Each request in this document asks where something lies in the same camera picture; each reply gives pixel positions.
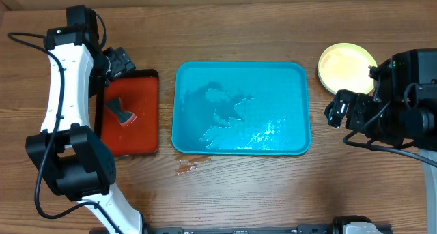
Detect yellow plate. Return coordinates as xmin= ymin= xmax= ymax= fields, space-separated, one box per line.
xmin=318 ymin=43 xmax=376 ymax=94

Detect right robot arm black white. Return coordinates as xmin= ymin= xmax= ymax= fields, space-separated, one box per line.
xmin=324 ymin=48 xmax=436 ymax=233

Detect red water tray black rim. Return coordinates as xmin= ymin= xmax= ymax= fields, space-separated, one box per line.
xmin=94 ymin=69 xmax=159 ymax=156

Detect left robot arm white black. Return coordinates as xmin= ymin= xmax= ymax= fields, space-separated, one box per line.
xmin=25 ymin=25 xmax=145 ymax=233

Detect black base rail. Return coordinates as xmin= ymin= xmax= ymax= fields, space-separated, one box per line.
xmin=90 ymin=223 xmax=393 ymax=234

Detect teal plastic tray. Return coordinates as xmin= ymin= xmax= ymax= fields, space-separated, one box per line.
xmin=171 ymin=61 xmax=311 ymax=156

